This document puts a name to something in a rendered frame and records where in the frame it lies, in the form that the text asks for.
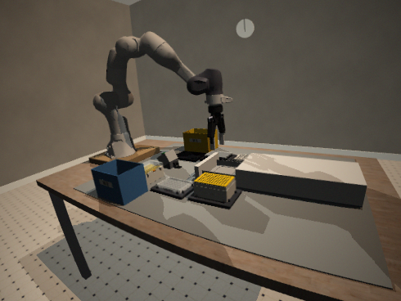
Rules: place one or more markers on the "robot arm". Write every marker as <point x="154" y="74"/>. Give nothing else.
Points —
<point x="209" y="82"/>

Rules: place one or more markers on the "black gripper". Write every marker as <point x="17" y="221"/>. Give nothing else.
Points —
<point x="212" y="122"/>

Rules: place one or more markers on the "grey bench mat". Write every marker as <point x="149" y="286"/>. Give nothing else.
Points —
<point x="335" y="239"/>

